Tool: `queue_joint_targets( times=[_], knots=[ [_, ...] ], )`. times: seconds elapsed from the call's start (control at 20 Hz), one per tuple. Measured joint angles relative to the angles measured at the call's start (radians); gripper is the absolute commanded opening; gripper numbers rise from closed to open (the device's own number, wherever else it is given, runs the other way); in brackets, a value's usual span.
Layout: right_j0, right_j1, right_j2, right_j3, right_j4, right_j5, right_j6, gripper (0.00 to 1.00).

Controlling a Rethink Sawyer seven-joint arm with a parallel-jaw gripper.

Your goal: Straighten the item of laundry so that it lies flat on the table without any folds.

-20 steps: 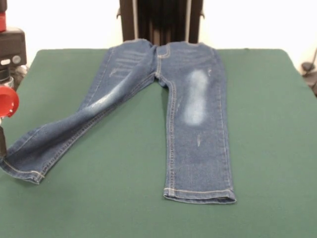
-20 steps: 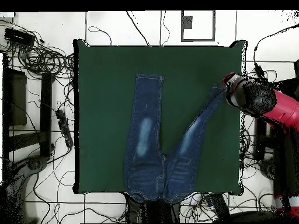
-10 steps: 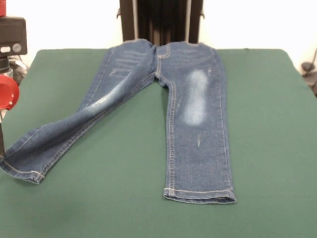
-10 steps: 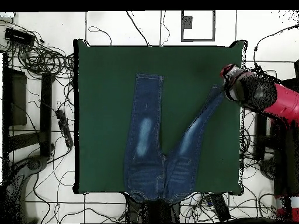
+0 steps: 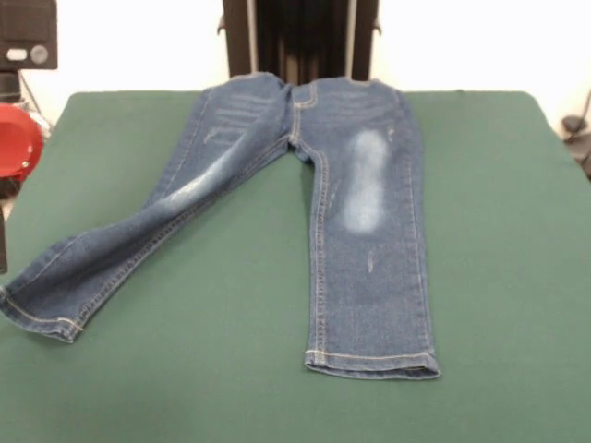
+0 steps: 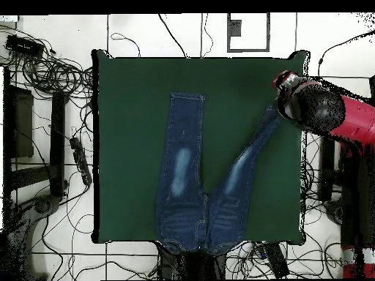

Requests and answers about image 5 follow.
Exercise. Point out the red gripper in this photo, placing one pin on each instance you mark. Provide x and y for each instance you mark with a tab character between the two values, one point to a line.
16	140

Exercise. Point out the blue denim jeans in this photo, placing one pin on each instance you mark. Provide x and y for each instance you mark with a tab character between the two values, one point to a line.
369	277

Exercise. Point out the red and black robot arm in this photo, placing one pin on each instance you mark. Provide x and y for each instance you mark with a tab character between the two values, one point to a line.
23	37

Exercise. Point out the dark green table cloth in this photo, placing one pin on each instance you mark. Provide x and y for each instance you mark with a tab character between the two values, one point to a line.
485	231

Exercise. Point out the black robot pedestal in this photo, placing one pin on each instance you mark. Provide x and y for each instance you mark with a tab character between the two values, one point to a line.
300	41

